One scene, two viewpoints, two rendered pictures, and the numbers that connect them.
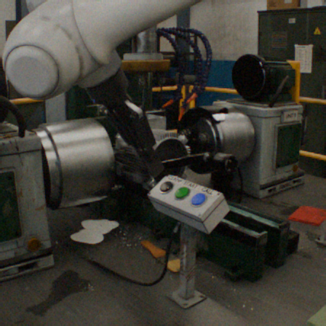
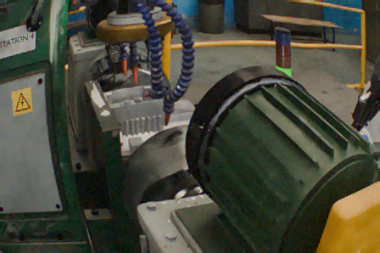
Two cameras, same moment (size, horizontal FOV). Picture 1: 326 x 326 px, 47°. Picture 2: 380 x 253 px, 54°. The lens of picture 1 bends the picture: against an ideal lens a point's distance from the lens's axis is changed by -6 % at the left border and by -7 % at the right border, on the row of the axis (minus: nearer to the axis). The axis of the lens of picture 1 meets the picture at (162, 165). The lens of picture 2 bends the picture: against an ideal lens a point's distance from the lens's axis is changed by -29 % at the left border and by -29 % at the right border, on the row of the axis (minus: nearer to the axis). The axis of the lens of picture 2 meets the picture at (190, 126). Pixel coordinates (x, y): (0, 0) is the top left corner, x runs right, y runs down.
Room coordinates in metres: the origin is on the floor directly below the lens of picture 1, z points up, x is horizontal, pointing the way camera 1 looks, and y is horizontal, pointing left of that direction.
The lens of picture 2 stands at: (0.90, 0.99, 1.55)
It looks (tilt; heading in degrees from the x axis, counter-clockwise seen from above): 25 degrees down; 288
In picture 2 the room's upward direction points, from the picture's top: 1 degrees clockwise
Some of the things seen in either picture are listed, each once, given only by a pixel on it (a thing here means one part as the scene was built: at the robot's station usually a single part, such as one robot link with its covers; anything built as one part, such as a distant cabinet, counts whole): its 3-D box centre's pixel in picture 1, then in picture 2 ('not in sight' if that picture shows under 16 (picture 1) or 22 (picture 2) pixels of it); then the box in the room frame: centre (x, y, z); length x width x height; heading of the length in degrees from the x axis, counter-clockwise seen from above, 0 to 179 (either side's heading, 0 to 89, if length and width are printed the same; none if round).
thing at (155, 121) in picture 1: (143, 126); (131, 110); (1.32, 0.06, 1.11); 0.12 x 0.11 x 0.07; 38
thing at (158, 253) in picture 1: (161, 255); not in sight; (0.99, 0.00, 0.80); 0.21 x 0.05 x 0.01; 33
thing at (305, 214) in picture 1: (309, 215); not in sight; (1.26, -0.53, 0.80); 0.15 x 0.12 x 0.01; 142
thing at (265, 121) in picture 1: (260, 142); (104, 78); (1.66, -0.43, 0.99); 0.35 x 0.31 x 0.37; 128
